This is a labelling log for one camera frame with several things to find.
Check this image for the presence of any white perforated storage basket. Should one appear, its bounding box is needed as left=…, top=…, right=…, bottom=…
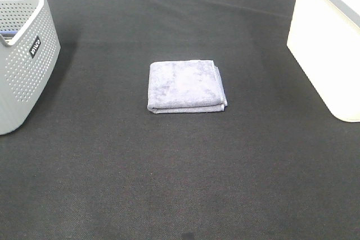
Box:
left=287, top=0, right=359, bottom=123

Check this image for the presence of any blue cloth inside basket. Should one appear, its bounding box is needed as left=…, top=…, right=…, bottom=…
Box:
left=0, top=30, right=17, bottom=39

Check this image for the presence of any grey perforated laundry basket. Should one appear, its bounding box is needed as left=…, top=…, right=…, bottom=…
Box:
left=1, top=0, right=61, bottom=135

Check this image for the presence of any lavender towel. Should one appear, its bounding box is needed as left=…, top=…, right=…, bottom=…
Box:
left=147, top=60, right=228, bottom=114

